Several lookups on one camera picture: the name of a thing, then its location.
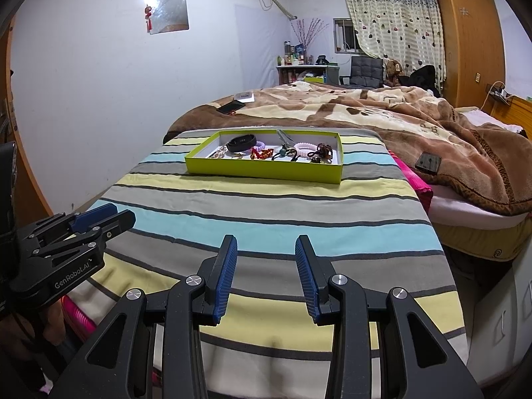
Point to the wooden wardrobe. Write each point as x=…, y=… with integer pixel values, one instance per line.
x=469, y=37

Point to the green cardboard box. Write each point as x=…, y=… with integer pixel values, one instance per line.
x=257, y=171

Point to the white power strip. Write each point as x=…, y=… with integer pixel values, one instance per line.
x=498, y=91

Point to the pink patterned cloth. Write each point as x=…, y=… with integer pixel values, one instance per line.
x=415, y=183

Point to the black chair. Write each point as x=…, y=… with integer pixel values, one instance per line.
x=365, y=70

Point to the brown plush blanket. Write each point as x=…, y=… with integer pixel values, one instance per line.
x=415, y=129

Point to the reflective wall sheet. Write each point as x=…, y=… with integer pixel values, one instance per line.
x=170, y=14

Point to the black desk device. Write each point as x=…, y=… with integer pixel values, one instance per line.
x=321, y=60

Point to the black smart band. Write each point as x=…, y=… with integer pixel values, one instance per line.
x=241, y=144

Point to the black square device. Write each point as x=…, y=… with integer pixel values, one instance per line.
x=428, y=162

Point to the group of bottles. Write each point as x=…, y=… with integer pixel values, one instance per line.
x=291, y=56

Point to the black clothing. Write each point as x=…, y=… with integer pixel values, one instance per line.
x=424, y=79

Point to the small gold jewelry piece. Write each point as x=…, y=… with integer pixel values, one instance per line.
x=237, y=155

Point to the striped table cloth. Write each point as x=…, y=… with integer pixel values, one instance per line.
x=249, y=220

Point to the wooden headboard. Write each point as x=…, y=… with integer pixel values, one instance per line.
x=515, y=114

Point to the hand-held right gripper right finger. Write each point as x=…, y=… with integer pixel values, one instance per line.
x=306, y=282

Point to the bed mattress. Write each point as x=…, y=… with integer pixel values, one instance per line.
x=474, y=224

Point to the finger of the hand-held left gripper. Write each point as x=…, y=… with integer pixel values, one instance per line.
x=93, y=216
x=116, y=224

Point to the window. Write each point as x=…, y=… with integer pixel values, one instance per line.
x=345, y=35

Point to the person's left hand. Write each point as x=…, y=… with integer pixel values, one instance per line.
x=50, y=324

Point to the heart print curtain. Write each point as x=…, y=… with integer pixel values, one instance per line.
x=395, y=20

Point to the white pillow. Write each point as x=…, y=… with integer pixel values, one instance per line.
x=486, y=118

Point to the red hanging ornament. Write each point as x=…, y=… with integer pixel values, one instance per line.
x=148, y=16

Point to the small white box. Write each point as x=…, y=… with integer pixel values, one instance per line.
x=244, y=96

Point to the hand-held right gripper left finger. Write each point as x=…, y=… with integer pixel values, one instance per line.
x=224, y=282

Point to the white drawer cabinet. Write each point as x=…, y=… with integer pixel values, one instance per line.
x=503, y=320

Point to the black smartphone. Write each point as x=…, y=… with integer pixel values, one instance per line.
x=230, y=108

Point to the pink blossom branches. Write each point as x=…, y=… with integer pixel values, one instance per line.
x=309, y=33

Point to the small green desk box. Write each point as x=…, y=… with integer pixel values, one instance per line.
x=313, y=79

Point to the brown teddy bear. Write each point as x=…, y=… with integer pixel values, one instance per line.
x=394, y=72

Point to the grey desk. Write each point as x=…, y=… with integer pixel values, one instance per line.
x=330, y=72

